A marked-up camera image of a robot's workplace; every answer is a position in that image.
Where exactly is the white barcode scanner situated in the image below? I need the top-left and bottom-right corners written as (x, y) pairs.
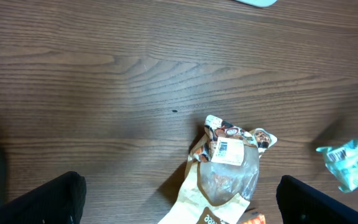
top-left (236, 0), bottom-right (277, 8)

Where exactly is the brown white snack pouch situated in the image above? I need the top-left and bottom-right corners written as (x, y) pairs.
top-left (158, 115), bottom-right (277, 224)

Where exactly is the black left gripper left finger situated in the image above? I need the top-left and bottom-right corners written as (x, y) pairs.
top-left (0, 171), bottom-right (86, 224)

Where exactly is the teal snack packet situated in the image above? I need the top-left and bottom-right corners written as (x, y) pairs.
top-left (316, 139), bottom-right (358, 193)

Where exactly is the orange red snack packet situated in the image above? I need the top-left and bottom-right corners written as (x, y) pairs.
top-left (237, 209), bottom-right (266, 224)

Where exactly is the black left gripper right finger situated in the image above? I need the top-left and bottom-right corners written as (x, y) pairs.
top-left (276, 175), bottom-right (358, 224)

